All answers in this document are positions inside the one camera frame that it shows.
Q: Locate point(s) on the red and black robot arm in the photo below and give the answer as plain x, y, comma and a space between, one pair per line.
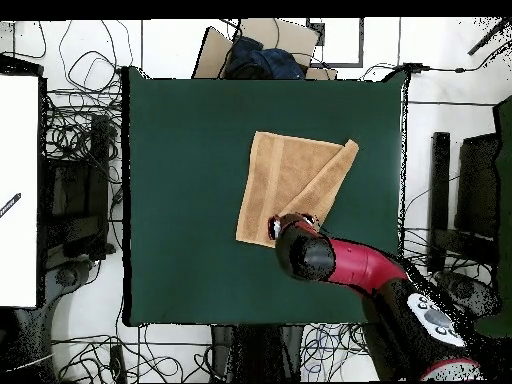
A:
360, 264

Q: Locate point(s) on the black chair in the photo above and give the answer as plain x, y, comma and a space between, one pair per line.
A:
440, 180
76, 192

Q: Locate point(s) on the white desk top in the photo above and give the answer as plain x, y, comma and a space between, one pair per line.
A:
20, 140

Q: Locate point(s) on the black tripod leg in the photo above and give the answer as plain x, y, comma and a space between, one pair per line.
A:
488, 36

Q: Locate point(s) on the grey office chair base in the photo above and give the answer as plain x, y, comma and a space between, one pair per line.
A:
66, 276
468, 290

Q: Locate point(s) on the black power adapter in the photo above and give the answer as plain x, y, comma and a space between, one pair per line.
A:
414, 67

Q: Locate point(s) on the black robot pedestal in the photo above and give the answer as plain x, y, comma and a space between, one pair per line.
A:
256, 352

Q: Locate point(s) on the black strip with white marks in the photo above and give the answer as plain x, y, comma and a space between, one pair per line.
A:
11, 203

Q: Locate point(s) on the brown cardboard box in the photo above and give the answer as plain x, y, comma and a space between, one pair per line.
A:
288, 36

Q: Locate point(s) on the tan terry towel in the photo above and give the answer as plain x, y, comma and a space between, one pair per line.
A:
276, 172

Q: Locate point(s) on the dark blue garment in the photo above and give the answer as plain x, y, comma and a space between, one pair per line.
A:
276, 62

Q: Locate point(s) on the green cloth over furniture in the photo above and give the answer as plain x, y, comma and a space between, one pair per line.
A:
504, 200

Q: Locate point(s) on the black power strip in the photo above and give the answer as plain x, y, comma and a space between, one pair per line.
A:
118, 362

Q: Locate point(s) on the dark green table cloth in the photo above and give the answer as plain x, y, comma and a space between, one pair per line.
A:
180, 200

